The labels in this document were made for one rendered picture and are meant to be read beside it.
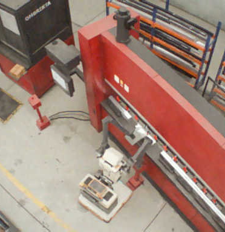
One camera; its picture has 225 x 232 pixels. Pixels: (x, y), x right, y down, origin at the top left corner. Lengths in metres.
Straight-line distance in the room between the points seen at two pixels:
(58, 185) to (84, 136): 1.07
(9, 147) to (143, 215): 2.75
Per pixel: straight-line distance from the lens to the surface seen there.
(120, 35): 3.62
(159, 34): 5.64
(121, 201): 4.76
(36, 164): 5.48
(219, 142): 3.02
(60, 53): 4.15
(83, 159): 5.36
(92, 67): 4.16
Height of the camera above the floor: 4.83
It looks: 57 degrees down
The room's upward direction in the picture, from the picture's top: 2 degrees counter-clockwise
